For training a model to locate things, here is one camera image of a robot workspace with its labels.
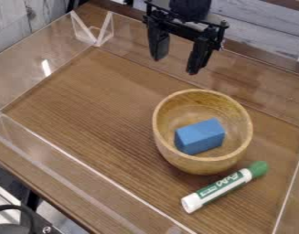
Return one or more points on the clear acrylic corner bracket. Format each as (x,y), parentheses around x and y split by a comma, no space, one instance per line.
(95,36)

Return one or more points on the brown wooden bowl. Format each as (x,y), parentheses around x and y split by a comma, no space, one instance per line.
(188,107)

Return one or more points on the clear acrylic tray wall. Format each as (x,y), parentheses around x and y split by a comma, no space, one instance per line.
(91,198)

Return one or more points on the blue rectangular block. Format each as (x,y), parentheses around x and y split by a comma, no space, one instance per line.
(200,137)

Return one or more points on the green white dry-erase marker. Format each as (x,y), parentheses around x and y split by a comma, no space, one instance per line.
(222,187)

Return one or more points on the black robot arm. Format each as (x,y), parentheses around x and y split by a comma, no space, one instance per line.
(186,19)

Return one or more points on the black metal table bracket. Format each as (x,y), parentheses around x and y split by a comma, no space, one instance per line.
(43,226)

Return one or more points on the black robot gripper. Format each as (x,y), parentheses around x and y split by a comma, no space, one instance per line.
(188,19)

